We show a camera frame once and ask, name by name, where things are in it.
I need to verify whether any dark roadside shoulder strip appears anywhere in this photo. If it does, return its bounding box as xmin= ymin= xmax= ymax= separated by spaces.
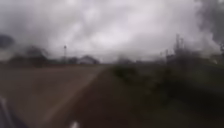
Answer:
xmin=49 ymin=66 xmax=164 ymax=128

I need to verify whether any pale building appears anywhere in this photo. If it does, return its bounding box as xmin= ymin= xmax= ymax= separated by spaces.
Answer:
xmin=77 ymin=55 xmax=100 ymax=66

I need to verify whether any pole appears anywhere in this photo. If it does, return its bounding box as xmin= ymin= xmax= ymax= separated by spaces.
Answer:
xmin=62 ymin=45 xmax=68 ymax=65

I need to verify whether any robot's own part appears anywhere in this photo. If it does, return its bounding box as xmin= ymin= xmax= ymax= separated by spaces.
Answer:
xmin=69 ymin=121 xmax=81 ymax=128

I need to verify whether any grey-brown asphalt road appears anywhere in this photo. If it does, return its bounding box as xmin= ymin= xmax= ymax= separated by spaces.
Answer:
xmin=0 ymin=64 xmax=107 ymax=128

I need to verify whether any dark clump of trees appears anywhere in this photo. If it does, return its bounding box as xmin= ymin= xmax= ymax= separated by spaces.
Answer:
xmin=8 ymin=45 xmax=51 ymax=67

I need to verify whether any green grass verge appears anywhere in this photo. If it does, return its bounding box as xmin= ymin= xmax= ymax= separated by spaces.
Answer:
xmin=111 ymin=61 xmax=224 ymax=128

